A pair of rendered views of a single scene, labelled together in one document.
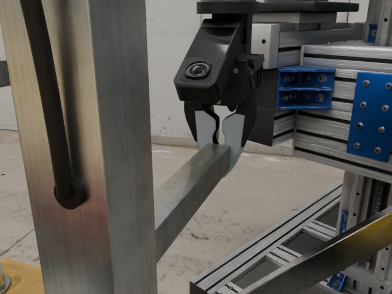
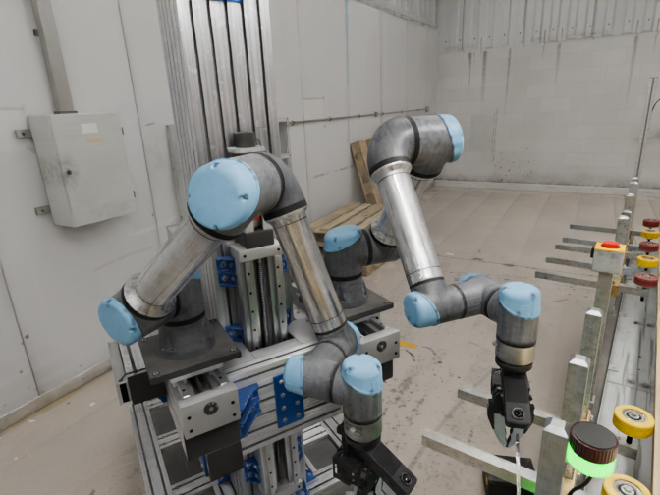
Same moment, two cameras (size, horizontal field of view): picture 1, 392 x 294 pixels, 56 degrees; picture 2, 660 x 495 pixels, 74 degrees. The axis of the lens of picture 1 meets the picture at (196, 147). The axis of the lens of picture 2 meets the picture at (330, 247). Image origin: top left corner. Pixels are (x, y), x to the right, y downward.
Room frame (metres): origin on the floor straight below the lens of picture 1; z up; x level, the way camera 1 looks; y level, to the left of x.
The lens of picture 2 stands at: (0.31, 0.65, 1.63)
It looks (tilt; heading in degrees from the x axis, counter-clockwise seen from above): 18 degrees down; 286
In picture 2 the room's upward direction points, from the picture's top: 3 degrees counter-clockwise
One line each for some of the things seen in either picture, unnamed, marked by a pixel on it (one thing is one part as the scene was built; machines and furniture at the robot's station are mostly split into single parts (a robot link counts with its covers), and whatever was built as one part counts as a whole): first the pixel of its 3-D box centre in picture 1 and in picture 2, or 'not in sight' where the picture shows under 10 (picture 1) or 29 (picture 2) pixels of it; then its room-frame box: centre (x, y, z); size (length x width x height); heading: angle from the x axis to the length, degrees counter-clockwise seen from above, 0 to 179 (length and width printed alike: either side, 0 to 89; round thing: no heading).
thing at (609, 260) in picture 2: not in sight; (608, 258); (-0.13, -0.67, 1.18); 0.07 x 0.07 x 0.08; 69
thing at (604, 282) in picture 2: not in sight; (595, 339); (-0.13, -0.67, 0.93); 0.05 x 0.04 x 0.45; 69
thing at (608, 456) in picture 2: not in sight; (592, 441); (0.09, 0.06, 1.15); 0.06 x 0.06 x 0.02
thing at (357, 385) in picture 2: not in sight; (360, 387); (0.45, -0.04, 1.12); 0.09 x 0.08 x 0.11; 172
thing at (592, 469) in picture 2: not in sight; (590, 455); (0.09, 0.06, 1.12); 0.06 x 0.06 x 0.02
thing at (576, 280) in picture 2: not in sight; (588, 283); (-0.30, -1.36, 0.84); 0.43 x 0.03 x 0.04; 159
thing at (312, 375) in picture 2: not in sight; (317, 372); (0.55, -0.07, 1.12); 0.11 x 0.11 x 0.08; 82
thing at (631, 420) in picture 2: not in sight; (630, 433); (-0.13, -0.35, 0.85); 0.08 x 0.08 x 0.11
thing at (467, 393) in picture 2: not in sight; (538, 417); (0.05, -0.42, 0.81); 0.43 x 0.03 x 0.04; 159
